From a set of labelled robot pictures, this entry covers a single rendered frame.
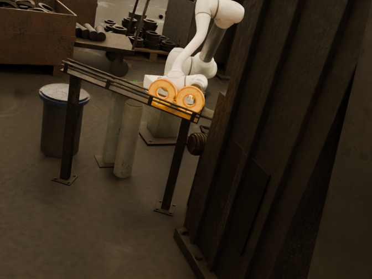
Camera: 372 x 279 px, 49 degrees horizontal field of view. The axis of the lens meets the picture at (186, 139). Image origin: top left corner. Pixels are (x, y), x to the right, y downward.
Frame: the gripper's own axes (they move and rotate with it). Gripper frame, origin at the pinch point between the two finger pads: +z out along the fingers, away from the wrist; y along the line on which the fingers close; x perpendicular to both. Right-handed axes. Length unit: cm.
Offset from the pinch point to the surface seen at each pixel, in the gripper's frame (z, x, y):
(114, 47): -205, -31, 108
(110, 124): -32, -42, 49
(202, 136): -1.4, -20.4, -11.5
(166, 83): 2.1, 4.2, 13.8
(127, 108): -19.9, -23.6, 37.6
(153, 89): 1.8, -1.1, 20.5
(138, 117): -22.1, -27.7, 30.3
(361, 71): 84, 47, -55
